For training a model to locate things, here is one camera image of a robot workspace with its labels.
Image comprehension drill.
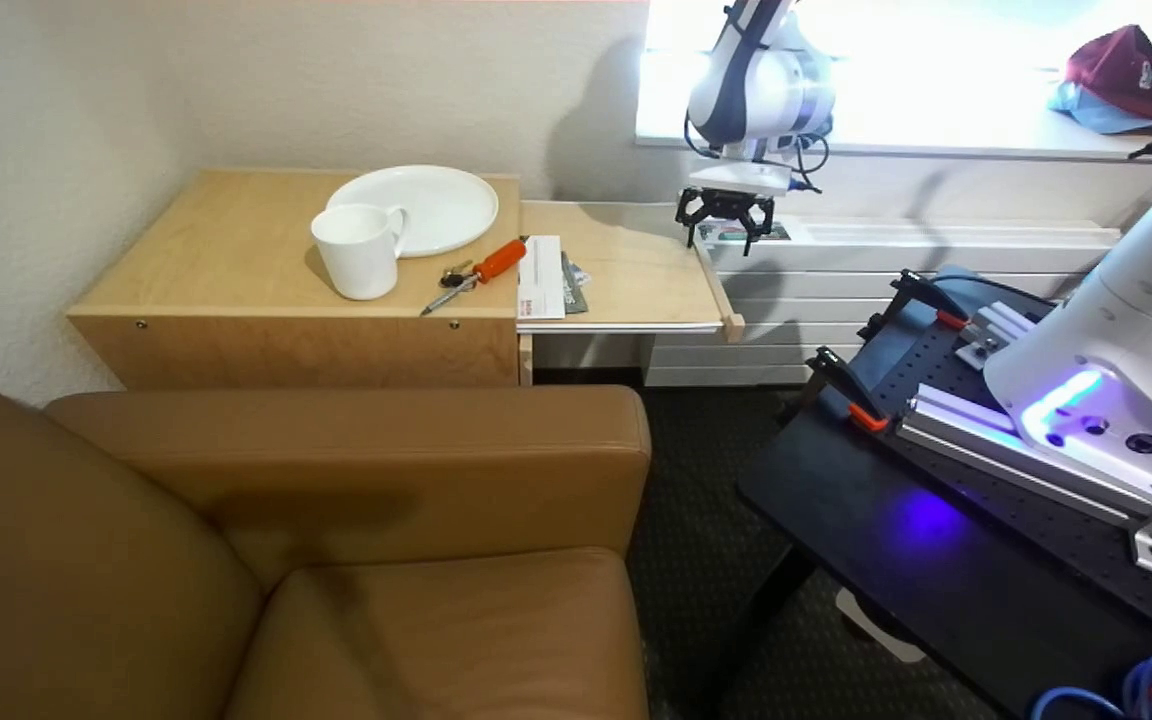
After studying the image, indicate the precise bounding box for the white round plate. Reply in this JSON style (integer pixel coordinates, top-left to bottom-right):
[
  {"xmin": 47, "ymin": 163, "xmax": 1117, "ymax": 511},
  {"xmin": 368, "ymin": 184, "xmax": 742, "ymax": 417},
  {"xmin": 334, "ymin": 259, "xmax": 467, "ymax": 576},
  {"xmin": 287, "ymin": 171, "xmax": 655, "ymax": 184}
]
[{"xmin": 321, "ymin": 161, "xmax": 506, "ymax": 259}]

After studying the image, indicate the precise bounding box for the white window sill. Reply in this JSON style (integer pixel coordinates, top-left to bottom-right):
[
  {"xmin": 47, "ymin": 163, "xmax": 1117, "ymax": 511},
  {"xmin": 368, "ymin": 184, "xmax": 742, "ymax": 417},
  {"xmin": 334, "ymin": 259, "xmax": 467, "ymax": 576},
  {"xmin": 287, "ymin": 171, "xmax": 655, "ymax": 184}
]
[{"xmin": 634, "ymin": 128, "xmax": 1152, "ymax": 168}]

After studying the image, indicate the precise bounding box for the tan leather armchair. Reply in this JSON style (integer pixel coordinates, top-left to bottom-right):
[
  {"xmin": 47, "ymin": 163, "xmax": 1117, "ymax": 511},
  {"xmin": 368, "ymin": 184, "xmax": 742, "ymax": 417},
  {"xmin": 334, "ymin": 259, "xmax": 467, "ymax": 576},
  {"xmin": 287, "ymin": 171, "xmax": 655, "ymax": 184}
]
[{"xmin": 0, "ymin": 362, "xmax": 655, "ymax": 720}]

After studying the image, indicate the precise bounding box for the light wooden drawer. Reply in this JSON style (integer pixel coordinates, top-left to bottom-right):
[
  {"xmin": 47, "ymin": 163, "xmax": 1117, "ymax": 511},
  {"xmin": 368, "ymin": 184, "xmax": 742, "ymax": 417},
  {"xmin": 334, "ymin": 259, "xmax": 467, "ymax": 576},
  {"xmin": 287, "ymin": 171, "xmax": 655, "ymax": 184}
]
[{"xmin": 517, "ymin": 194, "xmax": 749, "ymax": 344}]

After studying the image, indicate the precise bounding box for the long aluminium extrusion rail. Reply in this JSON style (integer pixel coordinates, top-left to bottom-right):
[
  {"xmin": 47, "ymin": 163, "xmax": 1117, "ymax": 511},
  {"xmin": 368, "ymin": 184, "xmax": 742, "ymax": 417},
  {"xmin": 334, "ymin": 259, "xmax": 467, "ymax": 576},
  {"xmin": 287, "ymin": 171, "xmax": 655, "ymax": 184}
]
[{"xmin": 892, "ymin": 399, "xmax": 1152, "ymax": 564}]

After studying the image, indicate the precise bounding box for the black perforated breadboard plate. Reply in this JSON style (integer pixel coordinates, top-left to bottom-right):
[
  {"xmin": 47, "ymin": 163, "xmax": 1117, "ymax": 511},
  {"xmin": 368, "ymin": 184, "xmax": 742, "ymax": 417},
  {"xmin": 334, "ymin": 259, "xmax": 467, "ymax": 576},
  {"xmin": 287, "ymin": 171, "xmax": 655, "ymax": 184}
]
[{"xmin": 854, "ymin": 273, "xmax": 1152, "ymax": 645}]

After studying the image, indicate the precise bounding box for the orange black bar clamp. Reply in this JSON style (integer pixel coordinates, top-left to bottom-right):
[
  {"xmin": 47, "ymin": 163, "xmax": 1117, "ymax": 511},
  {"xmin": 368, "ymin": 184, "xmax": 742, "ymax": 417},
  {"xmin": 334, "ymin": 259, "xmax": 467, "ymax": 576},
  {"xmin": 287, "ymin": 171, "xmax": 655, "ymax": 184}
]
[
  {"xmin": 888, "ymin": 267, "xmax": 994, "ymax": 336},
  {"xmin": 810, "ymin": 344, "xmax": 899, "ymax": 438}
]

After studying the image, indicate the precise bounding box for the short aluminium extrusion rail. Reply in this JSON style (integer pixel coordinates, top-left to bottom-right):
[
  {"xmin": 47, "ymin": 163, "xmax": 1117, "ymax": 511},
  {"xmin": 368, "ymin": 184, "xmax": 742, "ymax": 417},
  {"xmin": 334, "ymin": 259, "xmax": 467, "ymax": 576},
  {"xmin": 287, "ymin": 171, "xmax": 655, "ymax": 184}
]
[{"xmin": 952, "ymin": 296, "xmax": 1053, "ymax": 376}]

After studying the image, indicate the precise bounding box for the white mug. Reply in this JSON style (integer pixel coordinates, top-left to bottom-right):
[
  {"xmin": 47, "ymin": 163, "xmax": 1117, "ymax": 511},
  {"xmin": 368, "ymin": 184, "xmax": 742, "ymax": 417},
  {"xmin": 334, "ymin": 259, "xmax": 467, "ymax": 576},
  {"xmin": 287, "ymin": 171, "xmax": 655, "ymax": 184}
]
[{"xmin": 306, "ymin": 198, "xmax": 414, "ymax": 302}]

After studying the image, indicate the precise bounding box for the blue cable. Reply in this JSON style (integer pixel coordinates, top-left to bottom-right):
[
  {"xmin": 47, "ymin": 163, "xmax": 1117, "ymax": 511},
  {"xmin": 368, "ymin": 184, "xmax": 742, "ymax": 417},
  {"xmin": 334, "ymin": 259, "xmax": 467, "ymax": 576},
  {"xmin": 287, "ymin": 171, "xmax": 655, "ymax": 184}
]
[{"xmin": 1027, "ymin": 641, "xmax": 1152, "ymax": 720}]

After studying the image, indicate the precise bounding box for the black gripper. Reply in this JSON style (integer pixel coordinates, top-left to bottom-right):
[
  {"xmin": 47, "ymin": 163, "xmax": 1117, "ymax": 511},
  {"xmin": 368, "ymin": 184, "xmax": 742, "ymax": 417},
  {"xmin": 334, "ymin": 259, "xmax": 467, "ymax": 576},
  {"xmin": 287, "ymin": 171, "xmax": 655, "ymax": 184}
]
[{"xmin": 673, "ymin": 184, "xmax": 781, "ymax": 259}]

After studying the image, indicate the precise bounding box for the light wooden nightstand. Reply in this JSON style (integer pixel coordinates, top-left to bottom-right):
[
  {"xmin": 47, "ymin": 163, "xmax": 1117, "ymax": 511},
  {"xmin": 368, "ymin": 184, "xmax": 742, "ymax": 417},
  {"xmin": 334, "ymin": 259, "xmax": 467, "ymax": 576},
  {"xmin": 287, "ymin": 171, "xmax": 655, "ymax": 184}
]
[{"xmin": 65, "ymin": 163, "xmax": 538, "ymax": 392}]

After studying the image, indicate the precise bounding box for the orange handled screwdriver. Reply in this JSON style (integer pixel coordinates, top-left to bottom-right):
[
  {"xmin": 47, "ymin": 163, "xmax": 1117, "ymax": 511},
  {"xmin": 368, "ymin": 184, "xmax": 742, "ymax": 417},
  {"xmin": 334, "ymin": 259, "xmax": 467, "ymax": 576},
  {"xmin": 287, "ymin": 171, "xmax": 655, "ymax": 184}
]
[{"xmin": 418, "ymin": 237, "xmax": 534, "ymax": 318}]

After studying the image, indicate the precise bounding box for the small white flat object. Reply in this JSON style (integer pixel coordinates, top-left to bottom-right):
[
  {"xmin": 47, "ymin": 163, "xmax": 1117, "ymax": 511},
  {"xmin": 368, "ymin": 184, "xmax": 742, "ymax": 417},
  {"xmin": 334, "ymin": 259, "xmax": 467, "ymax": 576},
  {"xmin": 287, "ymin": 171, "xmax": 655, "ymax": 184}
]
[{"xmin": 828, "ymin": 584, "xmax": 929, "ymax": 666}]

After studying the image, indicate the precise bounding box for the small dark flat object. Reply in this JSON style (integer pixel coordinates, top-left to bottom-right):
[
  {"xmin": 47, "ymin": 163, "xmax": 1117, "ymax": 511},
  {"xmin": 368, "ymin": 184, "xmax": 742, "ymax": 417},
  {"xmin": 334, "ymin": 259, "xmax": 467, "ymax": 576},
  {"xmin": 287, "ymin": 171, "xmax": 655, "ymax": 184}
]
[{"xmin": 556, "ymin": 254, "xmax": 595, "ymax": 318}]

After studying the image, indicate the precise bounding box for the white booklet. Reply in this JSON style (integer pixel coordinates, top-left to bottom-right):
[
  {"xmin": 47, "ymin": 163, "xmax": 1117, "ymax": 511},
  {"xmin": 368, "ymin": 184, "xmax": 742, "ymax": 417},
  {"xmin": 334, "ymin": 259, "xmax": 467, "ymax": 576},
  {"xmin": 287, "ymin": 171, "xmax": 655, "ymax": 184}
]
[{"xmin": 517, "ymin": 232, "xmax": 570, "ymax": 324}]

